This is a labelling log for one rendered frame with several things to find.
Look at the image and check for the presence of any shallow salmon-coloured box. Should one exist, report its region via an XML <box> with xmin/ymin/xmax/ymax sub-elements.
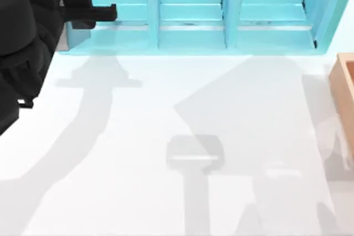
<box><xmin>328</xmin><ymin>53</ymin><xmax>354</xmax><ymax>171</ymax></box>

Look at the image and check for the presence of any light blue rack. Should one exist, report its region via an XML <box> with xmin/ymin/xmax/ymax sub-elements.
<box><xmin>59</xmin><ymin>0</ymin><xmax>354</xmax><ymax>56</ymax></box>

